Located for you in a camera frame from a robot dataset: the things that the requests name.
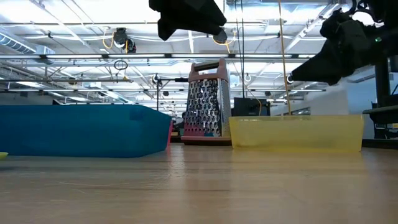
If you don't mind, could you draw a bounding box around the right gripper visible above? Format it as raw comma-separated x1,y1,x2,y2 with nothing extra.
290,12,398,86

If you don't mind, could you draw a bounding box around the yellow translucent plastic bin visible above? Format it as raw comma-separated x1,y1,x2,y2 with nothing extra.
228,114,365,153

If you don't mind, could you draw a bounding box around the teal plastic bin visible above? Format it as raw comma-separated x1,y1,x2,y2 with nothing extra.
0,104,172,159

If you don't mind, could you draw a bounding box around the black background monitor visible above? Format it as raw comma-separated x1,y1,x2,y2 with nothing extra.
233,98,272,118

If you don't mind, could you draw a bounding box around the pink metal box grater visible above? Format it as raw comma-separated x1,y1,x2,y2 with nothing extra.
181,58,233,146

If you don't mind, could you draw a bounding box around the pink plastic bin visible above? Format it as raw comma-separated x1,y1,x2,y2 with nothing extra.
166,120,174,149

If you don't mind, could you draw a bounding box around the yellow hanging cable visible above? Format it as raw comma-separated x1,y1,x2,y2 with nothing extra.
278,0,292,116

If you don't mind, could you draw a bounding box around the ceiling cable reel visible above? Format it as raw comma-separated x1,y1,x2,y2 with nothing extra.
113,27,137,54
213,29,228,45

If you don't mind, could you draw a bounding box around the black hanging cable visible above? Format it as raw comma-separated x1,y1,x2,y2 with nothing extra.
234,0,246,99

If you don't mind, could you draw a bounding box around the black camera stand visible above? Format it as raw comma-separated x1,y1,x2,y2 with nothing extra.
151,73,188,113

